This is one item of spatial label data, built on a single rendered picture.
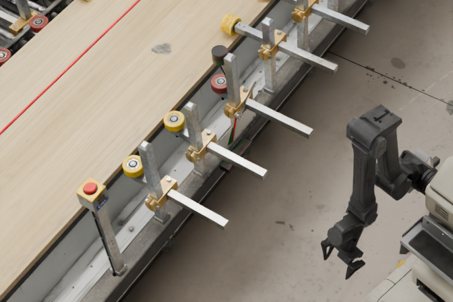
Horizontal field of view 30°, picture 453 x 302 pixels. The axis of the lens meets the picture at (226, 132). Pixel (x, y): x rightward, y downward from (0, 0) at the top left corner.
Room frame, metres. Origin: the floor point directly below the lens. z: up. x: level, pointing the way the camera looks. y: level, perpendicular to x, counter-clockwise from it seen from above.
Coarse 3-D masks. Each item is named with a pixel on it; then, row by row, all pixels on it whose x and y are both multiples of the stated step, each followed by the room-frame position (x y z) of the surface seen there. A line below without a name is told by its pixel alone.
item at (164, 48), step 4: (156, 44) 2.45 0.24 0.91; (160, 44) 2.44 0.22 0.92; (164, 44) 2.45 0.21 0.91; (168, 44) 2.45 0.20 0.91; (152, 48) 2.43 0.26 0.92; (156, 48) 2.44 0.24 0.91; (160, 48) 2.43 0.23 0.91; (164, 48) 2.42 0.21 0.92; (168, 48) 2.43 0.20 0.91; (156, 52) 2.41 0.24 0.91; (160, 52) 2.41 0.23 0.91; (164, 52) 2.41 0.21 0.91; (168, 52) 2.41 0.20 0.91
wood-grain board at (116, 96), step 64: (128, 0) 2.75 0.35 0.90; (192, 0) 2.70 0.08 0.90; (256, 0) 2.66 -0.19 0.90; (64, 64) 2.41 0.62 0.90; (128, 64) 2.37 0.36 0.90; (192, 64) 2.33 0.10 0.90; (0, 128) 2.11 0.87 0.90; (64, 128) 2.08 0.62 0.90; (128, 128) 2.04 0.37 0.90; (0, 192) 1.81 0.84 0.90; (64, 192) 1.78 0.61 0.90; (0, 256) 1.54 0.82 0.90
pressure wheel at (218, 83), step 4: (216, 76) 2.24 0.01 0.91; (220, 76) 2.24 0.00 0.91; (224, 76) 2.24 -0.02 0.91; (212, 80) 2.23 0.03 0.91; (216, 80) 2.23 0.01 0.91; (220, 80) 2.22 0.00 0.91; (224, 80) 2.22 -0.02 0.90; (212, 84) 2.21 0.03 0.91; (216, 84) 2.20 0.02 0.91; (220, 84) 2.20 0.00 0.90; (224, 84) 2.20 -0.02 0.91; (212, 88) 2.20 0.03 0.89; (216, 88) 2.18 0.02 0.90; (220, 88) 2.18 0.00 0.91; (224, 88) 2.18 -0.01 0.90; (216, 92) 2.19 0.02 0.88; (220, 92) 2.18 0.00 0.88; (224, 92) 2.18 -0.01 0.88
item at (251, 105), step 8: (224, 96) 2.19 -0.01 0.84; (248, 104) 2.12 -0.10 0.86; (256, 104) 2.12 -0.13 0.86; (256, 112) 2.09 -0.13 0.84; (264, 112) 2.07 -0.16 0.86; (272, 112) 2.07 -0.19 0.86; (272, 120) 2.05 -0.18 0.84; (280, 120) 2.02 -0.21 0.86; (288, 120) 2.02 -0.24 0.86; (288, 128) 2.00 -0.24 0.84; (296, 128) 1.98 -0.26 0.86; (304, 128) 1.97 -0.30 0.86; (304, 136) 1.95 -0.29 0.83
